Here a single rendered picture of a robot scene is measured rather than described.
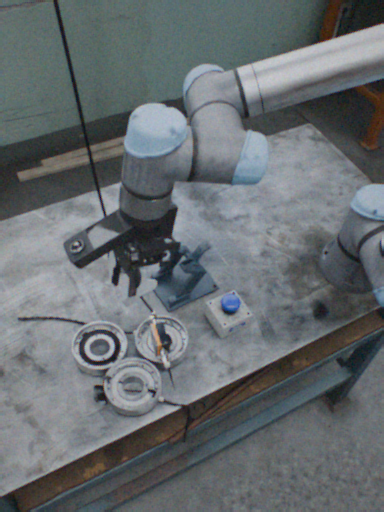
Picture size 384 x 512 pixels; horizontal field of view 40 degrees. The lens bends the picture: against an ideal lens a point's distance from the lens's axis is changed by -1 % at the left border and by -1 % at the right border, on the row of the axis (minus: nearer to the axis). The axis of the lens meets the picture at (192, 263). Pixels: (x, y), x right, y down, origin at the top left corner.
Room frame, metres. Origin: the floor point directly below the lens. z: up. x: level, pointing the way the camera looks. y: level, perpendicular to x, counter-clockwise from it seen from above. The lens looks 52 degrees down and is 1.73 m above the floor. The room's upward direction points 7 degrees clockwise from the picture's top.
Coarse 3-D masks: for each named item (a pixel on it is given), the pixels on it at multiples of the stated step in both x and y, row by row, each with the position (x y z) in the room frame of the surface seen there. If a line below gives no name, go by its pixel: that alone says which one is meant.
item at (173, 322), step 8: (144, 320) 0.55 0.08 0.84; (160, 320) 0.56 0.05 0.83; (168, 320) 0.56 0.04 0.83; (176, 320) 0.56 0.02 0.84; (144, 328) 0.54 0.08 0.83; (176, 328) 0.55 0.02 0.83; (184, 328) 0.54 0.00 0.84; (136, 336) 0.51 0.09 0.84; (168, 336) 0.53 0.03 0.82; (184, 336) 0.53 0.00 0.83; (136, 344) 0.50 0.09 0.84; (152, 344) 0.52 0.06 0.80; (176, 344) 0.51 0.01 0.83; (184, 344) 0.52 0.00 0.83; (144, 352) 0.49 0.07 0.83; (184, 352) 0.49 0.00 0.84; (152, 360) 0.47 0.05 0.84; (160, 360) 0.47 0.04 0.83; (176, 360) 0.48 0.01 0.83; (160, 368) 0.47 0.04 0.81
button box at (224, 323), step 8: (208, 304) 0.60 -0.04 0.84; (216, 304) 0.61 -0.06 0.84; (240, 304) 0.61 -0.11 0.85; (208, 312) 0.60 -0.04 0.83; (216, 312) 0.59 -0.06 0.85; (224, 312) 0.59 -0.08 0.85; (232, 312) 0.59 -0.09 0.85; (240, 312) 0.59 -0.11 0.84; (248, 312) 0.60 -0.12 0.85; (216, 320) 0.57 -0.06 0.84; (224, 320) 0.57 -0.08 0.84; (232, 320) 0.57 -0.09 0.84; (240, 320) 0.57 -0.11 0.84; (248, 320) 0.59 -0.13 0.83; (216, 328) 0.57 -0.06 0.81; (224, 328) 0.55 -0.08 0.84; (232, 328) 0.56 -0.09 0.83; (240, 328) 0.58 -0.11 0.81; (224, 336) 0.56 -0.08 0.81
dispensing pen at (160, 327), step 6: (150, 312) 0.56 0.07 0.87; (150, 318) 0.55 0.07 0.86; (156, 318) 0.55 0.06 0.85; (156, 324) 0.53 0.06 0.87; (162, 324) 0.53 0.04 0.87; (156, 330) 0.51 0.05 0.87; (162, 330) 0.52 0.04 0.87; (162, 336) 0.50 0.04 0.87; (162, 342) 0.49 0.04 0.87; (168, 342) 0.49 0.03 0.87; (162, 348) 0.48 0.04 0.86; (168, 348) 0.49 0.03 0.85; (162, 354) 0.47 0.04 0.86; (168, 360) 0.46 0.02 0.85; (168, 366) 0.45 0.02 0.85; (168, 372) 0.44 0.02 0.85; (174, 384) 0.42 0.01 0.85
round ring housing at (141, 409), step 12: (132, 360) 0.46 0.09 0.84; (144, 360) 0.46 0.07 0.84; (108, 372) 0.43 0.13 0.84; (132, 372) 0.44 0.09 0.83; (156, 372) 0.44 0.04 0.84; (108, 384) 0.41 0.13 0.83; (120, 384) 0.41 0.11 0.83; (156, 384) 0.42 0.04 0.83; (108, 396) 0.38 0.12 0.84; (120, 396) 0.39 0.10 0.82; (132, 396) 0.39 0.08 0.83; (144, 396) 0.40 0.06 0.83; (156, 396) 0.39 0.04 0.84; (120, 408) 0.36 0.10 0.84; (132, 408) 0.37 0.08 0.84; (144, 408) 0.37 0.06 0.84
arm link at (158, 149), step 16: (144, 112) 0.55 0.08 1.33; (160, 112) 0.56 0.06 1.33; (176, 112) 0.57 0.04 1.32; (128, 128) 0.54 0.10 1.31; (144, 128) 0.52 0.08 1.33; (160, 128) 0.53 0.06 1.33; (176, 128) 0.53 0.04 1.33; (128, 144) 0.53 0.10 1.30; (144, 144) 0.51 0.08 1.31; (160, 144) 0.51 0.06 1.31; (176, 144) 0.53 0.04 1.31; (192, 144) 0.54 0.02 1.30; (128, 160) 0.52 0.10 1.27; (144, 160) 0.51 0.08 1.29; (160, 160) 0.51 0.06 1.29; (176, 160) 0.52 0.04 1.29; (128, 176) 0.52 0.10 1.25; (144, 176) 0.51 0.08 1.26; (160, 176) 0.51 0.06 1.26; (176, 176) 0.52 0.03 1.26; (128, 192) 0.51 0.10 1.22; (144, 192) 0.51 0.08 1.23; (160, 192) 0.51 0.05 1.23
